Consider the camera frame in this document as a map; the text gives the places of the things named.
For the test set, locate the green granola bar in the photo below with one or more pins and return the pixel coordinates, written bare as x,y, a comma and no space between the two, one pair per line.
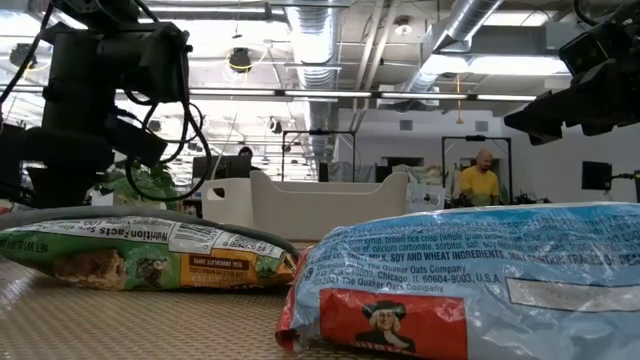
150,255

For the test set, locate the white plastic bin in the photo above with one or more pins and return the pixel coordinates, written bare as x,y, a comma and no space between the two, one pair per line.
230,200

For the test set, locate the clear plastic container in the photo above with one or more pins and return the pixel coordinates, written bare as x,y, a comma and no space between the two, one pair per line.
425,197

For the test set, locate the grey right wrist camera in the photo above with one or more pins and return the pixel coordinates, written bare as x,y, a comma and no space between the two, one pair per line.
587,52

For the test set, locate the black metal frame stand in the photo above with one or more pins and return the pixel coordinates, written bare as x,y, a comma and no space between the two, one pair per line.
475,138
320,133

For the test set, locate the grey plastic bin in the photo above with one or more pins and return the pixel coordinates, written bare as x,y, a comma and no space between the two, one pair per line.
325,210

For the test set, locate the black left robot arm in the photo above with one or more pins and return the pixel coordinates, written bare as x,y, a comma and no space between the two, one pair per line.
60,175

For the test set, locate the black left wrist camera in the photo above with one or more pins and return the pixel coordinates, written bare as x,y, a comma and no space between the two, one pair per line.
150,60

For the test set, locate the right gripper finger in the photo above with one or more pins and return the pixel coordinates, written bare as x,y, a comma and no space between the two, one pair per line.
542,117

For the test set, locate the black computer monitor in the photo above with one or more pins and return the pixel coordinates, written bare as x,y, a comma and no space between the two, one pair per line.
596,175
222,167

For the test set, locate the blue Quaker granola bar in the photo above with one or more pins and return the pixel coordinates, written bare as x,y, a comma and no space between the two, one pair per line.
475,280

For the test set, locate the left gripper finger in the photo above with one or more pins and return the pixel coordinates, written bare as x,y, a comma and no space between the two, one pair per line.
137,145

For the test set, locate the person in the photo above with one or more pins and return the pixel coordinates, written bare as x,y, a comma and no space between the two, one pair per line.
246,152
479,182

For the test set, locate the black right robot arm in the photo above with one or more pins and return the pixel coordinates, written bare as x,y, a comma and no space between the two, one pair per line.
630,17

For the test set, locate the ceiling light strip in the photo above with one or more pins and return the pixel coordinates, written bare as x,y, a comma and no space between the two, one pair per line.
350,94

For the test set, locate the green potted plant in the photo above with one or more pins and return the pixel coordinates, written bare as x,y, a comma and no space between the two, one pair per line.
150,182

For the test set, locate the black ceiling device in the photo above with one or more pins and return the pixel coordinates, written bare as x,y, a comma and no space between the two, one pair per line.
240,59

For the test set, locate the silver ventilation duct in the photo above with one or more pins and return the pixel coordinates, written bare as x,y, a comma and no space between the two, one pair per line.
465,25
315,45

